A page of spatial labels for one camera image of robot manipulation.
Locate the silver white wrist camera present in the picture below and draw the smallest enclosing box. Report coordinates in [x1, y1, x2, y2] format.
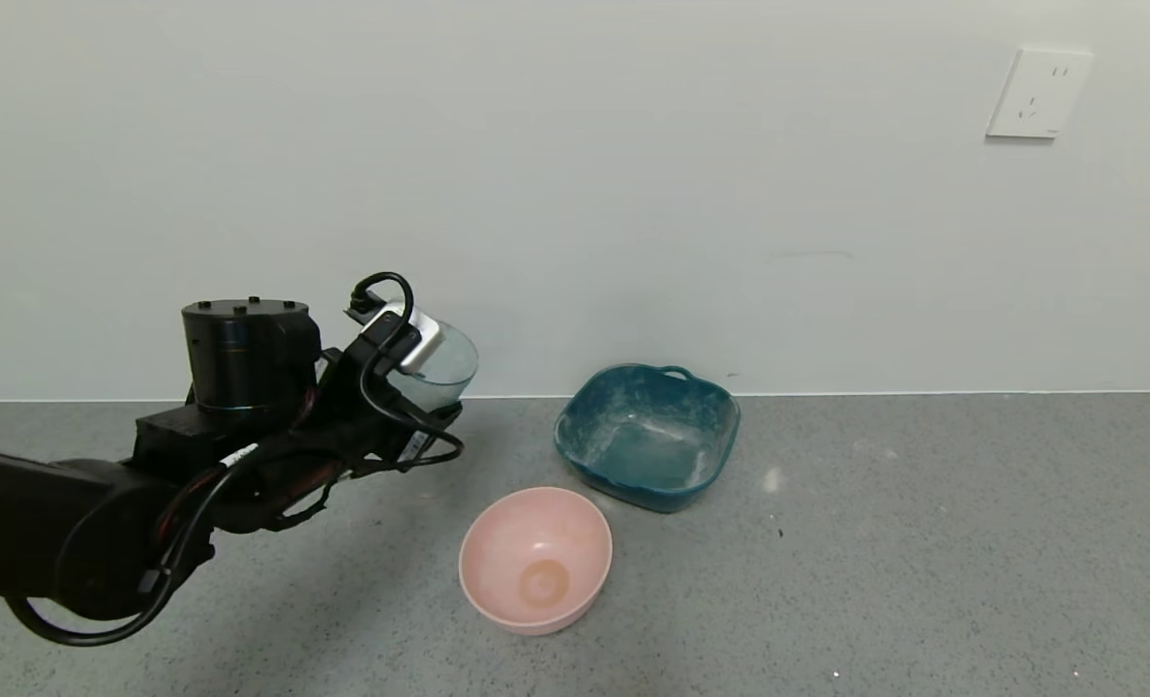
[347, 298, 442, 377]

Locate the pink round bowl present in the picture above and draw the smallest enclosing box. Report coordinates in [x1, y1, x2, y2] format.
[459, 487, 614, 636]

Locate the black camera cable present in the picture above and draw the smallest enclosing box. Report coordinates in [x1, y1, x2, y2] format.
[6, 272, 466, 648]

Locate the translucent pale blue cup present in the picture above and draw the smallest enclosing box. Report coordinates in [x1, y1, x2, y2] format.
[388, 318, 480, 413]

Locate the teal square dish with handles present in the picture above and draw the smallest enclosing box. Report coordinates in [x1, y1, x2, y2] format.
[554, 364, 741, 513]

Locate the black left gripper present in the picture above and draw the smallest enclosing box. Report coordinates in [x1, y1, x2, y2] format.
[346, 368, 464, 473]

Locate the white wall socket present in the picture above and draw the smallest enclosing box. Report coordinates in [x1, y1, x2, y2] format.
[985, 48, 1095, 139]

